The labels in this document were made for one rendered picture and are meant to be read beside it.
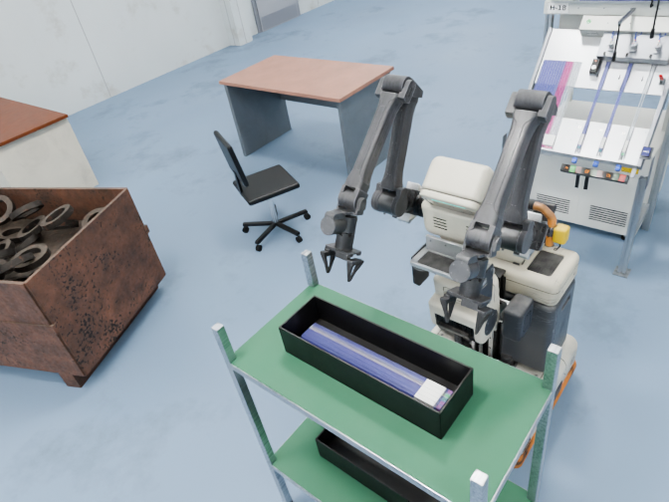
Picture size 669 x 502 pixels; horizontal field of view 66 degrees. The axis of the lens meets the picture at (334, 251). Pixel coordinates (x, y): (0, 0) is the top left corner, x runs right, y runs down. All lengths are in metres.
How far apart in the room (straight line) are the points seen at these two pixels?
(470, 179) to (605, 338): 1.67
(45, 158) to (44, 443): 2.94
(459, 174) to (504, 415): 0.71
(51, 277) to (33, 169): 2.56
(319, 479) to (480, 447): 0.85
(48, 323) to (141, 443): 0.77
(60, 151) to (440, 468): 4.73
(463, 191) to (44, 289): 2.13
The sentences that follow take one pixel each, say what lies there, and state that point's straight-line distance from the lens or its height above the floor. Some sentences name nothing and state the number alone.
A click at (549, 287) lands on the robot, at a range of 2.10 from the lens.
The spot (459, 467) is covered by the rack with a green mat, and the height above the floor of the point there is 0.95.
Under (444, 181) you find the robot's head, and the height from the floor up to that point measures 1.34.
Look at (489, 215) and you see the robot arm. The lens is 1.37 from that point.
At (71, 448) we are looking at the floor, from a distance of 3.15.
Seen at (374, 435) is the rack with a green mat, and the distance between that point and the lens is 1.46.
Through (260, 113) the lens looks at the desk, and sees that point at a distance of 5.36.
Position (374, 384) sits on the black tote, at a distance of 1.45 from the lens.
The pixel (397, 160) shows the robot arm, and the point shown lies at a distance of 1.72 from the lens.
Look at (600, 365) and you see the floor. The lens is 2.95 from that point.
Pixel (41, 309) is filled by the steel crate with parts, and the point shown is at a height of 0.64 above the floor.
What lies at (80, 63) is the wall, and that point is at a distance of 8.23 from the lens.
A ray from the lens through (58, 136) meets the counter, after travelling 5.48.
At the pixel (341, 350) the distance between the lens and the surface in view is 1.60.
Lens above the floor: 2.17
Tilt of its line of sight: 36 degrees down
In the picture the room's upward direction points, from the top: 11 degrees counter-clockwise
